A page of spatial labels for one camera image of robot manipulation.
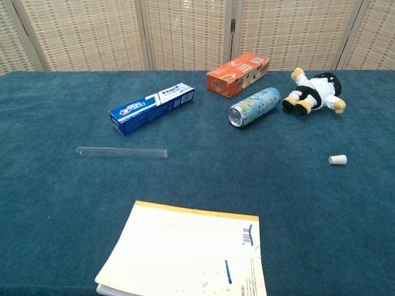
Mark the transparent glass test tube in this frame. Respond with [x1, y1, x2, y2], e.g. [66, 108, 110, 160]
[75, 146, 168, 159]

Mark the dark teal table cloth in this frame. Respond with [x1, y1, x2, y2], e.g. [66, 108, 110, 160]
[0, 70, 395, 296]

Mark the blue white toothpaste box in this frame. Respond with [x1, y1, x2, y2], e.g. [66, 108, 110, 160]
[109, 82, 196, 137]

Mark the light blue drink can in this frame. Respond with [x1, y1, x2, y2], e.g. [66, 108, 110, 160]
[228, 86, 281, 128]

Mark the orange cardboard box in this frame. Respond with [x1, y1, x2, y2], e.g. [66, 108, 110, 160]
[206, 52, 270, 99]

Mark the white notebook yellow spine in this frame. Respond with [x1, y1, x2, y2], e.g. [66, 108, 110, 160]
[94, 200, 268, 296]

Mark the black white plush doll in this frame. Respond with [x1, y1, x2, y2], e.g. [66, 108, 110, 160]
[281, 67, 347, 116]

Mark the woven beige folding screen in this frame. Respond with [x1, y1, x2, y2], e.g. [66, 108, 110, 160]
[0, 0, 395, 75]

